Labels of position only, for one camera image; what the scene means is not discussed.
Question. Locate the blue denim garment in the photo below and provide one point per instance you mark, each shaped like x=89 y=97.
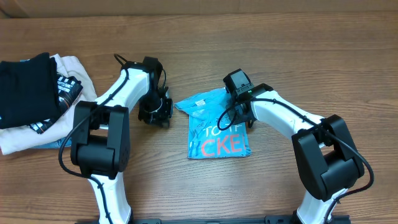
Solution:
x=51 y=145

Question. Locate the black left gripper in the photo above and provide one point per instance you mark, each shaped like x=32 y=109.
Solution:
x=163 y=116

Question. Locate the black folded garment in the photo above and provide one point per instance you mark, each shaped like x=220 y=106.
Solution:
x=29 y=91

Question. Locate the black white patterned garment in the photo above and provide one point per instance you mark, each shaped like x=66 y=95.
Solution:
x=69 y=89

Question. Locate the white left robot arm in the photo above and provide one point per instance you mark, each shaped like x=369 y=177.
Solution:
x=101 y=136

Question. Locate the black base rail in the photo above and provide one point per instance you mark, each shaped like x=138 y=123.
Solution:
x=217 y=220

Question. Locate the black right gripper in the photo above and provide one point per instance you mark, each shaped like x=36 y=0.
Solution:
x=233 y=112

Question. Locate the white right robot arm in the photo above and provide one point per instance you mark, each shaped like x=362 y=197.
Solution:
x=327 y=159

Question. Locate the light blue t-shirt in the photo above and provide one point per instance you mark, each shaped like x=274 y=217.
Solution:
x=210 y=135

